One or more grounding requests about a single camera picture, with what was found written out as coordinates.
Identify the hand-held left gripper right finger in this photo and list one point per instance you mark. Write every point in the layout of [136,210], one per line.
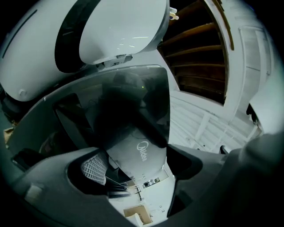
[222,188]

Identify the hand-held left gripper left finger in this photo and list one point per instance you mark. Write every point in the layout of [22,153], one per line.
[55,199]

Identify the black front-load washing machine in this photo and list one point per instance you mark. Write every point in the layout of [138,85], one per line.
[88,99]

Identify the yellow bottle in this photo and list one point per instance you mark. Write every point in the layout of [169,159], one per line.
[174,16]

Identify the white black top-load washing machine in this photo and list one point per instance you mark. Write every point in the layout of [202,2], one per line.
[122,28]

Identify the clear plastic bottle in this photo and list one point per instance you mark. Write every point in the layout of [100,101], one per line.
[173,9]

